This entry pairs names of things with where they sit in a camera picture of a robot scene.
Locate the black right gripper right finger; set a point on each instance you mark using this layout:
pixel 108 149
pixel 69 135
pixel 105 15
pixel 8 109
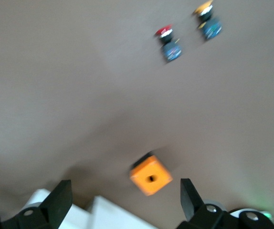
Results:
pixel 190 200

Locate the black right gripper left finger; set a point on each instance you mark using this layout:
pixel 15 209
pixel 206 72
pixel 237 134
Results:
pixel 55 202

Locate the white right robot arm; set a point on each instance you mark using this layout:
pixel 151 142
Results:
pixel 214 204

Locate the white drawer cabinet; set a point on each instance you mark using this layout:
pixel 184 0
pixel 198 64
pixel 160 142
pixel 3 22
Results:
pixel 113 214

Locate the red push button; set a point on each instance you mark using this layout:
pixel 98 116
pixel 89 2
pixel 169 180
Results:
pixel 171 51

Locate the yellow push button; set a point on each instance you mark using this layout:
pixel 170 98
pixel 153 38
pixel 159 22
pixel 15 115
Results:
pixel 211 28

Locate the orange box with hole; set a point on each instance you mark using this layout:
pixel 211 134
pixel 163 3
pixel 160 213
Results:
pixel 151 177

